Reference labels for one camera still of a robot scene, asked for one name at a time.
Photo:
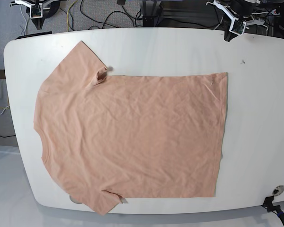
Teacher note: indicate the silver left cable grommet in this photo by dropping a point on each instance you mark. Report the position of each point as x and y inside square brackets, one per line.
[74, 200]

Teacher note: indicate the robot left gripper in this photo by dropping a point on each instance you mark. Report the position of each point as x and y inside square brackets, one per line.
[237, 13]

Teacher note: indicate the silver right cable grommet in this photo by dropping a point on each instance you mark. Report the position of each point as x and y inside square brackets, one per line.
[278, 190]

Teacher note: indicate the robot right gripper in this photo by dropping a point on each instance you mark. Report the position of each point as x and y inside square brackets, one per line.
[38, 22]

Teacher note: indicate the black metal frame post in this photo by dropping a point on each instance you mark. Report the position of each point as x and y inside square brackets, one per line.
[151, 12]

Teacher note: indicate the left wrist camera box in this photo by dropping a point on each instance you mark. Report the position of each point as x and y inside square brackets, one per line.
[238, 27]

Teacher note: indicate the peach pink T-shirt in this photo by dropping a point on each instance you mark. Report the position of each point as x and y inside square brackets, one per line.
[108, 138]

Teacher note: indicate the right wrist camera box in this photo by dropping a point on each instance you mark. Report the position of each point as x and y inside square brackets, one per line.
[36, 11]

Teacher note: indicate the silver cable grommet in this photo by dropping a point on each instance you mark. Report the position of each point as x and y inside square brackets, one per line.
[278, 190]
[74, 200]

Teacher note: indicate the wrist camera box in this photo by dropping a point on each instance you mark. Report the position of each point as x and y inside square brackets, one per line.
[36, 11]
[238, 27]

